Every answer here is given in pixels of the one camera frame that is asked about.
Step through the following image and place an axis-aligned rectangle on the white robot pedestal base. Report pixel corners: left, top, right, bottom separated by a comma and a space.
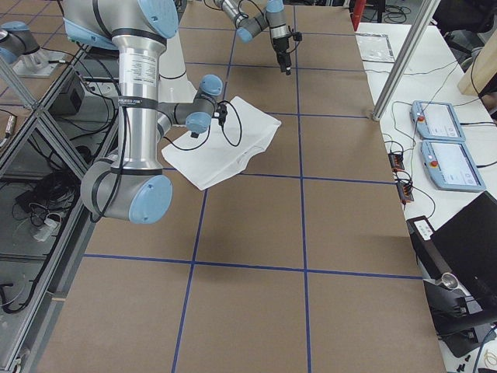
158, 31, 196, 103

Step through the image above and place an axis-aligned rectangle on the upper orange circuit board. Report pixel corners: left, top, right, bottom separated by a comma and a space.
388, 152, 405, 172

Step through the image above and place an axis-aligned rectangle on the teach pendant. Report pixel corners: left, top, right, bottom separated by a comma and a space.
411, 100, 466, 142
420, 140, 486, 192

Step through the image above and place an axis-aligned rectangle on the orange circuit board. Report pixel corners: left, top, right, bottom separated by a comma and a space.
396, 180, 414, 205
388, 152, 405, 172

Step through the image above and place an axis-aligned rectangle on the black laptop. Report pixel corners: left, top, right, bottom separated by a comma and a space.
432, 191, 496, 309

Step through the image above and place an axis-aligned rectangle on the black table cable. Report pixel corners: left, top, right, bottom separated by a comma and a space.
382, 99, 436, 218

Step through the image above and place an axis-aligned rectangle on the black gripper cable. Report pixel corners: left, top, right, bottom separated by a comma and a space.
89, 99, 244, 225

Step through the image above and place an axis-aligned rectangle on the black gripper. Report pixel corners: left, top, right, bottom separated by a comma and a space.
213, 103, 228, 125
270, 25, 302, 75

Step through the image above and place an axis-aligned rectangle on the lower teach pendant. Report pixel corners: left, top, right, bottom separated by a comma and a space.
420, 140, 486, 192

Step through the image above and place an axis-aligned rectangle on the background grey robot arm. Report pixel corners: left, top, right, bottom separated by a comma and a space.
1, 21, 65, 78

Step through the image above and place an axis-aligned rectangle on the wooden board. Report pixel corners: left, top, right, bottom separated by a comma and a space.
457, 31, 496, 96

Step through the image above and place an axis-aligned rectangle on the clear plastic bag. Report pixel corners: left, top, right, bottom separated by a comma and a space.
356, 33, 395, 63

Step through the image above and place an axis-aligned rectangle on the lower orange circuit board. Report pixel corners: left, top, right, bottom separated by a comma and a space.
396, 180, 414, 205

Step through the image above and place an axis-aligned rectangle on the white power strip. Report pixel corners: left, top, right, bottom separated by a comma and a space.
33, 218, 59, 242

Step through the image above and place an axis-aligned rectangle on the upper teach pendant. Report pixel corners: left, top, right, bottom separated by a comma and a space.
411, 100, 466, 142

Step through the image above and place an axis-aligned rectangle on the white long-sleeve printed shirt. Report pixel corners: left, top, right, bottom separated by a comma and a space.
162, 96, 281, 190

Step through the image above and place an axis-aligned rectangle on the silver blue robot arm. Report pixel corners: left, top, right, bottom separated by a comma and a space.
214, 0, 302, 75
62, 1, 223, 224

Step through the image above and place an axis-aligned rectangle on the aluminium frame post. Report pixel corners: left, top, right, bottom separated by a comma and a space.
371, 0, 440, 121

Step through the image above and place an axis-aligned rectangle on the black power adapter box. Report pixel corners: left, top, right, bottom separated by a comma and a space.
49, 74, 85, 116

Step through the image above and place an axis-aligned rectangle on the black office chair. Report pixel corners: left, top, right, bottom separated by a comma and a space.
433, 0, 496, 54

